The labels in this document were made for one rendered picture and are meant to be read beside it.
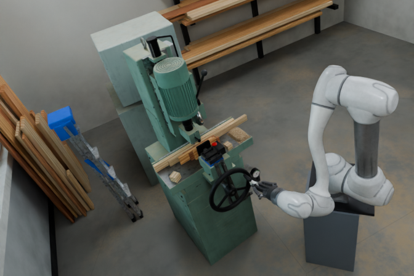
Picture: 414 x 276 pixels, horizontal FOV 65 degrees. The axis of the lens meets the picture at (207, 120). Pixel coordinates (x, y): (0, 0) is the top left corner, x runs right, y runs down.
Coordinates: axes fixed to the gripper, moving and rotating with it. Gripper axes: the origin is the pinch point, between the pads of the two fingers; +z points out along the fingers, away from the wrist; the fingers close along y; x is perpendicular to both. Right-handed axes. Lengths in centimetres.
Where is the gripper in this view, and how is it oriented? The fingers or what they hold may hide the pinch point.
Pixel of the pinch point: (254, 183)
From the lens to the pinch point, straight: 186.6
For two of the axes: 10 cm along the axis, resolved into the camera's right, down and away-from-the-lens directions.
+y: -8.2, 4.7, -3.3
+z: -4.3, -1.2, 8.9
